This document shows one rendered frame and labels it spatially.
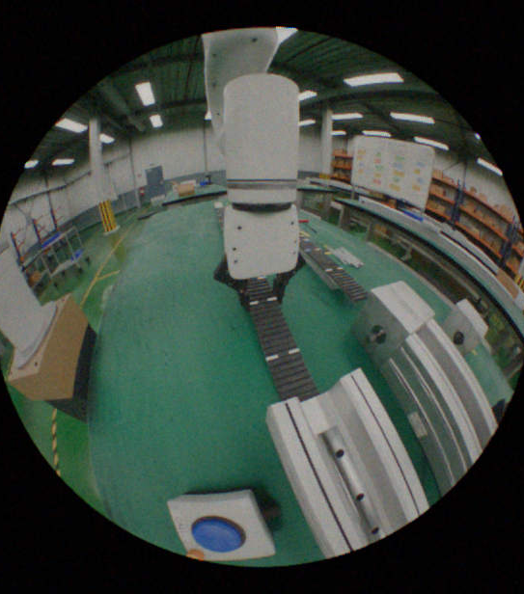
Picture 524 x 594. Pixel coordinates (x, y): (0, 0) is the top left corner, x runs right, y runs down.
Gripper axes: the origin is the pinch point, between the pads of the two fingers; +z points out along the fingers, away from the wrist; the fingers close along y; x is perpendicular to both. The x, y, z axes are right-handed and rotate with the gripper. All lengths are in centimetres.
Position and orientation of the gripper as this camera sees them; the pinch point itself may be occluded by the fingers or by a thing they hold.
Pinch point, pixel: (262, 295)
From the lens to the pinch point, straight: 29.9
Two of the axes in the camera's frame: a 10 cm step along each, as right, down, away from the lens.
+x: 2.9, 6.3, -7.2
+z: 0.0, 7.5, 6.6
